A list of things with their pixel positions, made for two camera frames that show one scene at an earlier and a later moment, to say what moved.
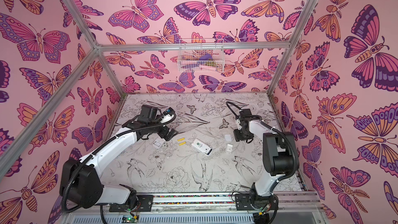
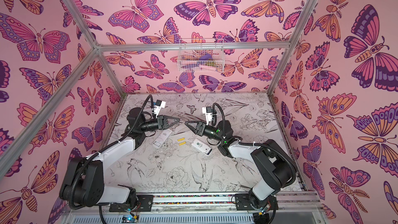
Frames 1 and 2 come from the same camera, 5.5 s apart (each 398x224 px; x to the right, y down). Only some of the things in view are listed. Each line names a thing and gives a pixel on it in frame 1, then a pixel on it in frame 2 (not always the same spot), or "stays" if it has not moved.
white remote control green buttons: x=158 y=142 stays
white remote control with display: x=202 y=147 stays
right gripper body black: x=241 y=134 to x=200 y=129
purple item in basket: x=205 y=57 stays
